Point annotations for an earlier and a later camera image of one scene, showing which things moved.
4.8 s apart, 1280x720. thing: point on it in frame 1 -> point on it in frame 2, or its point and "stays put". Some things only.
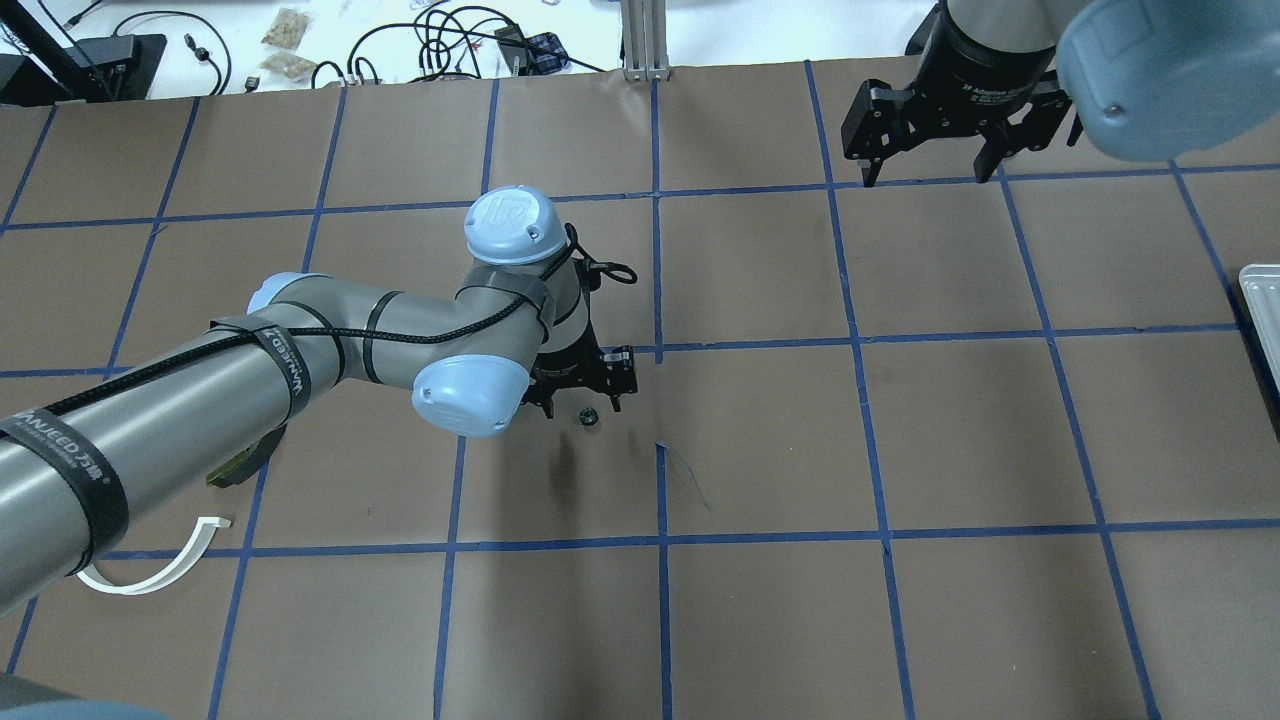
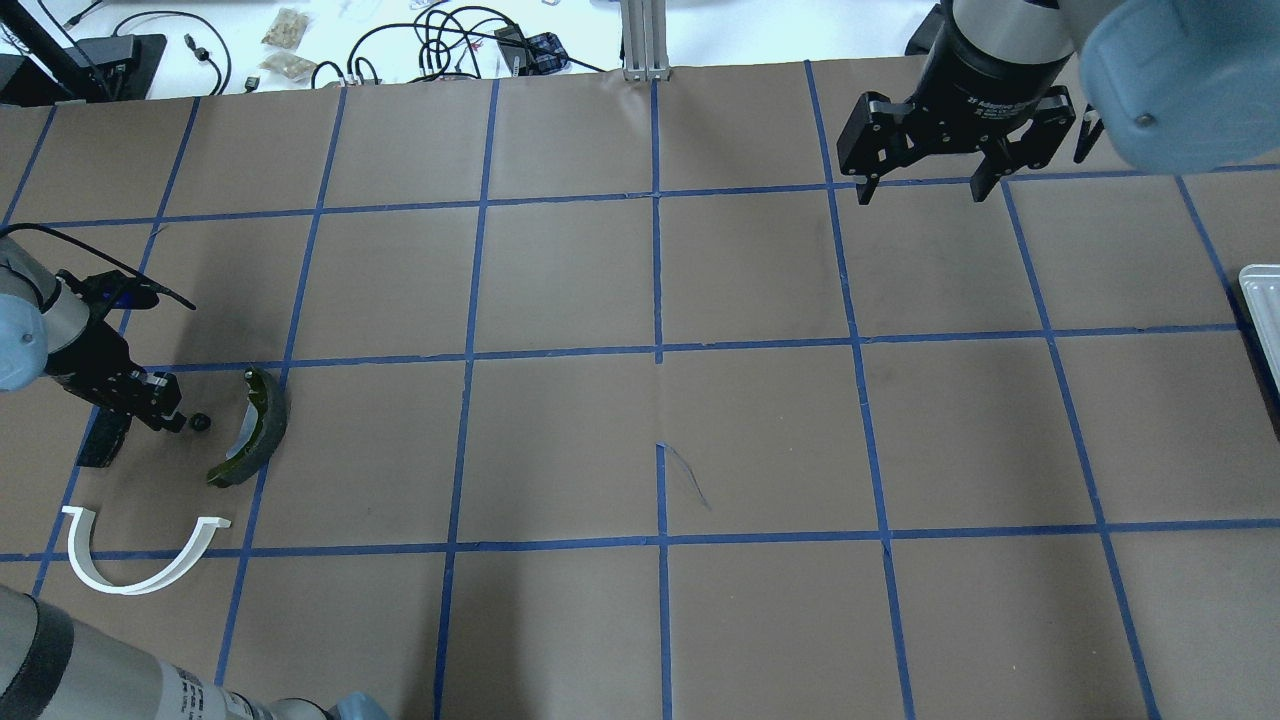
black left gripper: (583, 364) -> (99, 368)
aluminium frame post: (645, 40) stays put
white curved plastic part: (92, 576) stays put
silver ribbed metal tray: (1261, 287) stays put
